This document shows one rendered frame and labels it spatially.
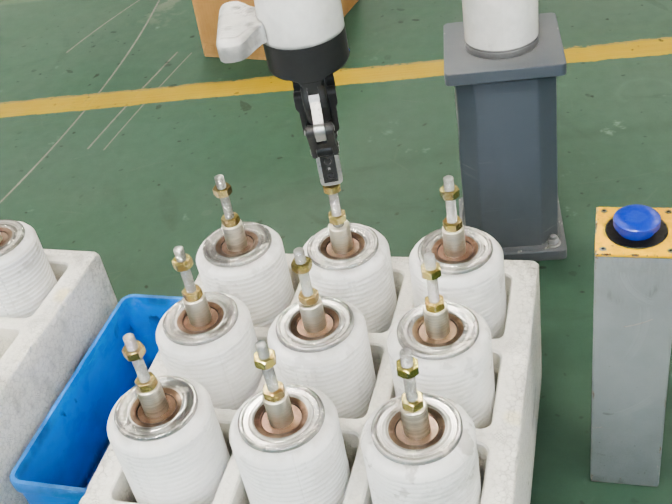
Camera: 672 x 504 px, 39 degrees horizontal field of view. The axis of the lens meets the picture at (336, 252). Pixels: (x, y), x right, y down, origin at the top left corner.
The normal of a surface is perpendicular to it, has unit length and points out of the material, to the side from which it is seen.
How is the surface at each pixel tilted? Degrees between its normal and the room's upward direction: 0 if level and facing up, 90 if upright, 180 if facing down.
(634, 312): 90
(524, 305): 0
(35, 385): 90
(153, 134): 0
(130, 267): 0
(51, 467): 88
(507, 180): 90
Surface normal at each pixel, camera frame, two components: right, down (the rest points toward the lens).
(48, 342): 0.95, 0.05
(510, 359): -0.15, -0.78
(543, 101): 0.64, 0.40
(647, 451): -0.23, 0.62
